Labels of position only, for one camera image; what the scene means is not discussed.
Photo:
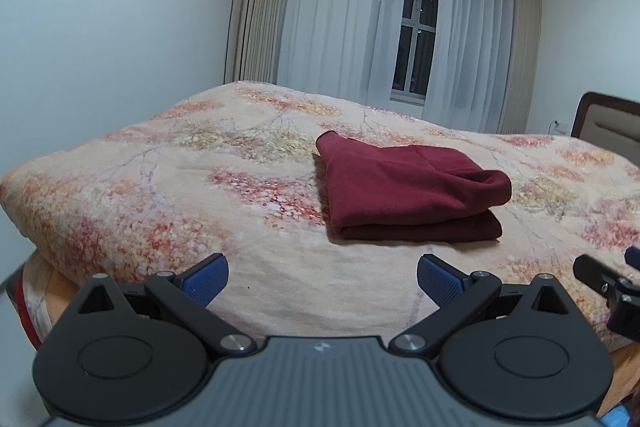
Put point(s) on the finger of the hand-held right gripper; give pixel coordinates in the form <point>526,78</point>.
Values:
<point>634,257</point>
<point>595,269</point>

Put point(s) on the window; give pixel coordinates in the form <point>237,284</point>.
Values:
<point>417,27</point>

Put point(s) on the brown padded headboard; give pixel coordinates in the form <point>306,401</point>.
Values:
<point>610,127</point>

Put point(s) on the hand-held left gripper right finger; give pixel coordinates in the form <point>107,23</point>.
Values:
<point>440,279</point>

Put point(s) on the white sheer curtain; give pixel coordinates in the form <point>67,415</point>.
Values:
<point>470,42</point>
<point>340,17</point>

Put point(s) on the white wall socket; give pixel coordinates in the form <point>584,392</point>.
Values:
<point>560,127</point>

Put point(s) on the person's blue clothing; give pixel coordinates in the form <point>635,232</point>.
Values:
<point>615,418</point>

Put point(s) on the floral beige blanket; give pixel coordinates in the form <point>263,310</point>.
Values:
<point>175,187</point>

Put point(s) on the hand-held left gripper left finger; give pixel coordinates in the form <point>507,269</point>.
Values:
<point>205,279</point>

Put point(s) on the orange bed sheet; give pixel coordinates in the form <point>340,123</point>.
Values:
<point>625,372</point>

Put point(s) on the beige curtain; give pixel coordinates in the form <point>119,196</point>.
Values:
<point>522,52</point>
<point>255,7</point>

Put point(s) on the dark red sweater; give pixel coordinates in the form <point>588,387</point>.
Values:
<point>400,192</point>

